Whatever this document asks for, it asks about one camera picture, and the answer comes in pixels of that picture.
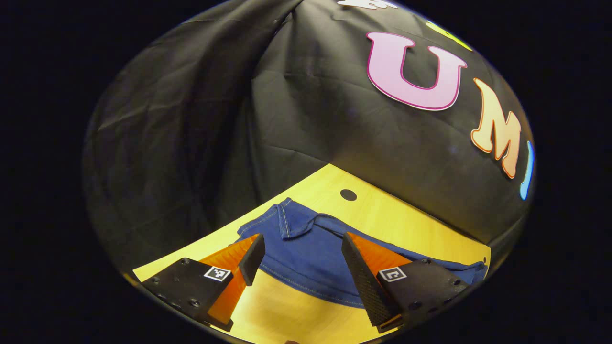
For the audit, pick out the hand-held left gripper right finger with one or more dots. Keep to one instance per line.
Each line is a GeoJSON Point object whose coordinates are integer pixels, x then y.
{"type": "Point", "coordinates": [361, 282]}

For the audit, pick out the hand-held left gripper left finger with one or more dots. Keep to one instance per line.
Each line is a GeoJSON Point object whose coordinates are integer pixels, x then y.
{"type": "Point", "coordinates": [253, 260]}

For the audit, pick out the blue denim jeans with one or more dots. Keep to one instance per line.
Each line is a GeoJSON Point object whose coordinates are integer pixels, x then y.
{"type": "Point", "coordinates": [306, 258]}

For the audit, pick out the black backdrop cloth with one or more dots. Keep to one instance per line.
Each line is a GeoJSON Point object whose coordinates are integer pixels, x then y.
{"type": "Point", "coordinates": [311, 119]}

